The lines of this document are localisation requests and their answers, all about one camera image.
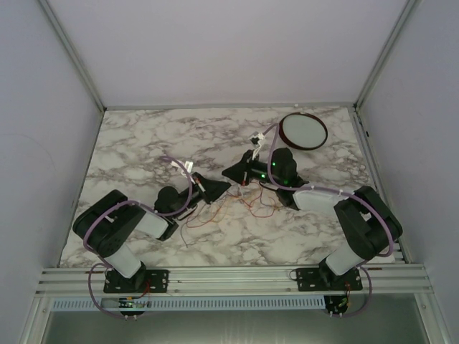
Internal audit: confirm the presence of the left aluminium corner post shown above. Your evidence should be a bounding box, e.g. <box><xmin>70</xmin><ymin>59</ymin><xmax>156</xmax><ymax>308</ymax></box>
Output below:
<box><xmin>37</xmin><ymin>0</ymin><xmax>106</xmax><ymax>114</ymax></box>

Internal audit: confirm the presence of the right aluminium corner post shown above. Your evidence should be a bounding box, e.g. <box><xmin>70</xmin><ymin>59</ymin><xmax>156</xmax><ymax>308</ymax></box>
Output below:
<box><xmin>354</xmin><ymin>0</ymin><xmax>422</xmax><ymax>113</ymax></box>

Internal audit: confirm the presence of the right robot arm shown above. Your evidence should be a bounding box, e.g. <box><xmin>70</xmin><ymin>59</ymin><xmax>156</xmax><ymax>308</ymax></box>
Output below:
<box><xmin>222</xmin><ymin>148</ymin><xmax>403</xmax><ymax>290</ymax></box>

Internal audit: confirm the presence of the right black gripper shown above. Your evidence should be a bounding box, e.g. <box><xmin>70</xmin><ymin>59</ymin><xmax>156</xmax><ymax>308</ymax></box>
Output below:
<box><xmin>221</xmin><ymin>150</ymin><xmax>282</xmax><ymax>187</ymax></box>

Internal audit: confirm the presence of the yellow loose wire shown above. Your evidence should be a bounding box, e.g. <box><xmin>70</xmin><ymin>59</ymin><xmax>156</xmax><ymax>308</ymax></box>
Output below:
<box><xmin>211</xmin><ymin>186</ymin><xmax>262</xmax><ymax>223</ymax></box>

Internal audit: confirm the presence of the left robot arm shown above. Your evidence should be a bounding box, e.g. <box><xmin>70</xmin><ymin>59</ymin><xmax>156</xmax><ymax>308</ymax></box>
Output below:
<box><xmin>72</xmin><ymin>172</ymin><xmax>231</xmax><ymax>293</ymax></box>

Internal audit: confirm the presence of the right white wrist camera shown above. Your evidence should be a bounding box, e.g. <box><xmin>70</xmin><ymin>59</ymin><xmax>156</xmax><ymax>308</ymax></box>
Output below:
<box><xmin>249</xmin><ymin>132</ymin><xmax>265</xmax><ymax>160</ymax></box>

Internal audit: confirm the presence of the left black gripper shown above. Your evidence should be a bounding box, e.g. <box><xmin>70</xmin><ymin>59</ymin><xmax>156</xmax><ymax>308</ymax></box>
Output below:
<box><xmin>171</xmin><ymin>172</ymin><xmax>232</xmax><ymax>219</ymax></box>

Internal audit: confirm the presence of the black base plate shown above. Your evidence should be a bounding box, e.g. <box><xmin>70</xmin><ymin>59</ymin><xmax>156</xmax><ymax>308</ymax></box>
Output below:
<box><xmin>103</xmin><ymin>269</ymin><xmax>169</xmax><ymax>294</ymax></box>
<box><xmin>293</xmin><ymin>267</ymin><xmax>363</xmax><ymax>292</ymax></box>

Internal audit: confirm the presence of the round brown-rimmed dish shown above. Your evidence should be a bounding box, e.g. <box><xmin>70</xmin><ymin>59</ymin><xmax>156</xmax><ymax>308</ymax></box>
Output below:
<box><xmin>279</xmin><ymin>113</ymin><xmax>328</xmax><ymax>151</ymax></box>

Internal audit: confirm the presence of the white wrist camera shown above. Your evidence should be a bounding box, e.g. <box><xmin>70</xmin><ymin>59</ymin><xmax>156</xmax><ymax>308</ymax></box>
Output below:
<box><xmin>170</xmin><ymin>161</ymin><xmax>194</xmax><ymax>178</ymax></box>
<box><xmin>249</xmin><ymin>132</ymin><xmax>265</xmax><ymax>160</ymax></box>

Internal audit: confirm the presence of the red long wire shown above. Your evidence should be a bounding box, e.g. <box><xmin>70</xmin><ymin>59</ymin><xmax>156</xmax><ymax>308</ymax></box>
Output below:
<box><xmin>186</xmin><ymin>182</ymin><xmax>288</xmax><ymax>230</ymax></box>

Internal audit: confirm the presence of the aluminium corner post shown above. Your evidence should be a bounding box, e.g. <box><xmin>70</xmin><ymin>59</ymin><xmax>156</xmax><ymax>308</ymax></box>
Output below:
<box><xmin>37</xmin><ymin>0</ymin><xmax>106</xmax><ymax>114</ymax></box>
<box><xmin>354</xmin><ymin>0</ymin><xmax>422</xmax><ymax>113</ymax></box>

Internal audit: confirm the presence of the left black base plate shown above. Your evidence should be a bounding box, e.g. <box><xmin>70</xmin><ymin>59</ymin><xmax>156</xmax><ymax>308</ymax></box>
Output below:
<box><xmin>103</xmin><ymin>269</ymin><xmax>169</xmax><ymax>294</ymax></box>

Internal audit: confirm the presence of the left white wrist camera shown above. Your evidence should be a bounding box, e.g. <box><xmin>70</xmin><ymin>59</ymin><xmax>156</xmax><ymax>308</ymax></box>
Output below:
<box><xmin>170</xmin><ymin>161</ymin><xmax>194</xmax><ymax>178</ymax></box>

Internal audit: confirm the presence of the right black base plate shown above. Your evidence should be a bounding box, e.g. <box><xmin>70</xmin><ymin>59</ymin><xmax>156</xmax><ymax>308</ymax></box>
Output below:
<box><xmin>293</xmin><ymin>267</ymin><xmax>363</xmax><ymax>292</ymax></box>

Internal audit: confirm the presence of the grey slotted cable duct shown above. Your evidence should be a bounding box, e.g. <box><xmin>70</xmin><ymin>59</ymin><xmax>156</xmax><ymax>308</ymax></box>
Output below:
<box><xmin>52</xmin><ymin>295</ymin><xmax>327</xmax><ymax>312</ymax></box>

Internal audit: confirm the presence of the aluminium front rail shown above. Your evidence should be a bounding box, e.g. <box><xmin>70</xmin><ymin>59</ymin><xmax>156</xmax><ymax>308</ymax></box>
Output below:
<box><xmin>35</xmin><ymin>264</ymin><xmax>433</xmax><ymax>297</ymax></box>

